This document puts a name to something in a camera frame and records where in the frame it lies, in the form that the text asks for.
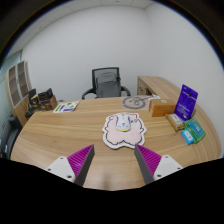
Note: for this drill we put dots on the white blue yellow computer mouse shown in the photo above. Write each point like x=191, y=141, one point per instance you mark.
x=123, y=122

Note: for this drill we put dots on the orange-brown cardboard box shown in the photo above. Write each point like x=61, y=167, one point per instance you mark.
x=162, y=107

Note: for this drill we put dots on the brown printed box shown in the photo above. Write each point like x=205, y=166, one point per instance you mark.
x=48, y=104

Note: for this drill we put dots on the white green leaflet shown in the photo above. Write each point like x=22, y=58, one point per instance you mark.
x=66, y=107

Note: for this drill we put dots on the blue pack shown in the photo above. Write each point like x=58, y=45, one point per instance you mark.
x=187, y=136

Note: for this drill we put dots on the purple package card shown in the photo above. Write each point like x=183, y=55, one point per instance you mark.
x=186, y=101

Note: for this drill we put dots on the black mesh office chair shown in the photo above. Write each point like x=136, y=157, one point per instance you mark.
x=107, y=83

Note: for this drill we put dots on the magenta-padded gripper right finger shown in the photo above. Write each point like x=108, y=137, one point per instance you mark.
x=150, y=160

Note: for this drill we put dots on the green pack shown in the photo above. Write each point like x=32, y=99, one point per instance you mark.
x=196, y=130

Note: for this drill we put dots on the small tan box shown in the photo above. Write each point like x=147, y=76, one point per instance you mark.
x=175, y=121

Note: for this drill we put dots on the black printed box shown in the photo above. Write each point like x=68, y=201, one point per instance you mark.
x=45, y=94

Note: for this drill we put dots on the black leather chair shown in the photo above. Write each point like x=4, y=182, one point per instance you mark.
x=8, y=136

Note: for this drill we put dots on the wooden shelf unit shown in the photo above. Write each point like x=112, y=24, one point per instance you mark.
x=15, y=86

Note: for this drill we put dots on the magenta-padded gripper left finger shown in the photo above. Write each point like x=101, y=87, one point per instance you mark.
x=80, y=160

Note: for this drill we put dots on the wooden side desk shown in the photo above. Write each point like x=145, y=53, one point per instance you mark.
x=156, y=85

